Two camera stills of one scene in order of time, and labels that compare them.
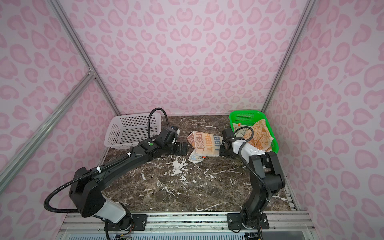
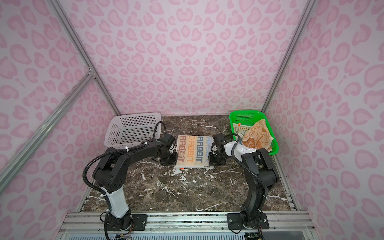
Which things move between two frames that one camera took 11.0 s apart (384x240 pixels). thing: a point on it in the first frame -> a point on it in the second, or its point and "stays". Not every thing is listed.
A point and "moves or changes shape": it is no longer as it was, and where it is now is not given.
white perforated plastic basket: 125,130 stays
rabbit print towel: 205,145 moves or changes shape
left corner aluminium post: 68,24 stays
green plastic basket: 248,118 stays
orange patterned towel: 262,138 stays
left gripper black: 180,151 -> 174,161
